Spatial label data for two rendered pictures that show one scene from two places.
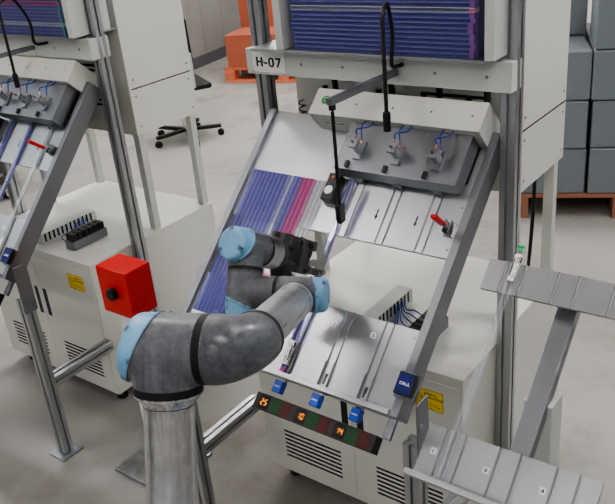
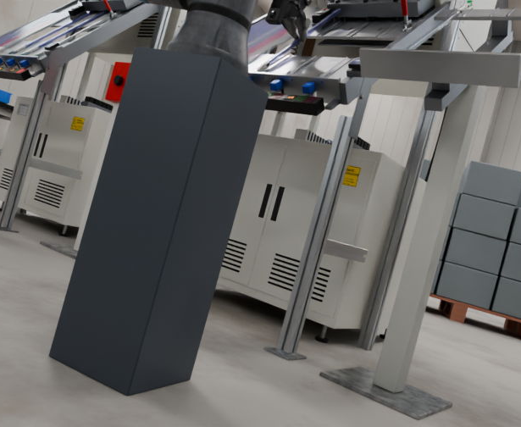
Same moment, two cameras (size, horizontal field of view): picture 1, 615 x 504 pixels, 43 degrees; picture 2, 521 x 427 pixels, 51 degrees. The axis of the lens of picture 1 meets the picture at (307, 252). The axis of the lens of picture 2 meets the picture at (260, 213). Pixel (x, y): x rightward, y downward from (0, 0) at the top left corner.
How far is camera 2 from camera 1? 1.47 m
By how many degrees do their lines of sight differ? 26
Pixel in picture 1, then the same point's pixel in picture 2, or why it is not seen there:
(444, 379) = (366, 153)
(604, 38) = (469, 186)
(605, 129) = (457, 250)
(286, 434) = not seen: hidden behind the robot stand
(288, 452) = not seen: hidden behind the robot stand
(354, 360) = (314, 70)
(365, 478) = (260, 268)
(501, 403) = (395, 224)
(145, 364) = not seen: outside the picture
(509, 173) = (451, 27)
